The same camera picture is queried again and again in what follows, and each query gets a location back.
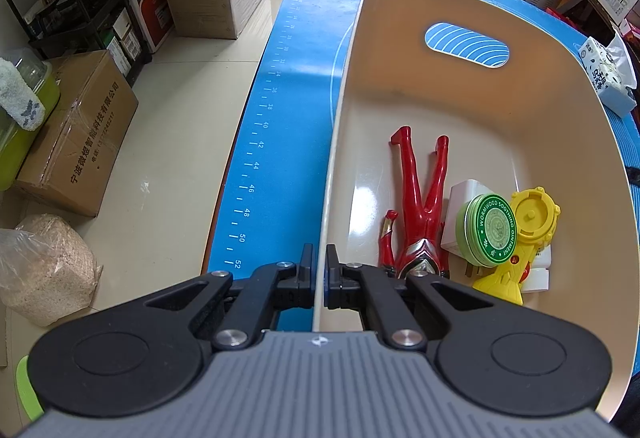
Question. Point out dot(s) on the brown cardboard box black print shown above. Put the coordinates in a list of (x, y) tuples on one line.
[(75, 143)]

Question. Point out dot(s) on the green lidded container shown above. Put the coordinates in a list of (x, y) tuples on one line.
[(30, 153)]

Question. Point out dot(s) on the tissue pack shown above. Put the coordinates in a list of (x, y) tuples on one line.
[(605, 73)]

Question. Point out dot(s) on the light green disc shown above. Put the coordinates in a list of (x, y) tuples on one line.
[(29, 388)]

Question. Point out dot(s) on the green round tin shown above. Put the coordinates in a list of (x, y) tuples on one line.
[(492, 229)]

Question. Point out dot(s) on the yellow plastic toy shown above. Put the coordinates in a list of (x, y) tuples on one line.
[(537, 218)]

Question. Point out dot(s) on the beige plastic basket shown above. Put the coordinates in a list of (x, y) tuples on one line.
[(500, 118)]

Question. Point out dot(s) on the red toy figure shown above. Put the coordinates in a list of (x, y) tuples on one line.
[(425, 200)]

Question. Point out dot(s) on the dark wooden side table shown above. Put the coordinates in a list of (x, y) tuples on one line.
[(595, 13)]

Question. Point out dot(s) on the red appliance box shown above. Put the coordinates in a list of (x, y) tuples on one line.
[(152, 8)]

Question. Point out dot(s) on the clear bag of grain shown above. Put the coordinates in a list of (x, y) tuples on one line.
[(45, 268)]

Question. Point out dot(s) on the white fuzzy cloth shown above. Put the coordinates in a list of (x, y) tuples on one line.
[(17, 98)]

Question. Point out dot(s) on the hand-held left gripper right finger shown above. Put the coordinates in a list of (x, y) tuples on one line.
[(332, 279)]

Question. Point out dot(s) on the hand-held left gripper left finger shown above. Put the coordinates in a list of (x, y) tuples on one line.
[(305, 279)]

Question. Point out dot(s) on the white charger plug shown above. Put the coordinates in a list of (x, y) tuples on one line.
[(462, 195)]

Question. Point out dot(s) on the blue silicone mat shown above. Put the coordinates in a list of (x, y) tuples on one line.
[(285, 118)]

